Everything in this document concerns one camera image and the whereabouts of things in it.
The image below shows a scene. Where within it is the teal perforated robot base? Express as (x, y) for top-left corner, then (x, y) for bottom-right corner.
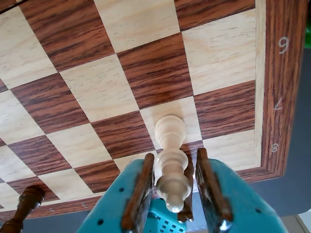
(147, 199), (188, 233)

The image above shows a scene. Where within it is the teal gripper finger with brown pad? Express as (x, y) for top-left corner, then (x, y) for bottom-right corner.
(195, 147), (289, 233)
(76, 152), (156, 233)

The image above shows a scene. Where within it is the wooden folding chessboard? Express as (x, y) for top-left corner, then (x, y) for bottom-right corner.
(0, 0), (309, 221)

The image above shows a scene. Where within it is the dark brown chess rook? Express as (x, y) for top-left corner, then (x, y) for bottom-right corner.
(0, 185), (46, 233)

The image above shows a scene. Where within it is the cream chess bishop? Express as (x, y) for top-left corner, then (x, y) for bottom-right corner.
(155, 115), (192, 214)

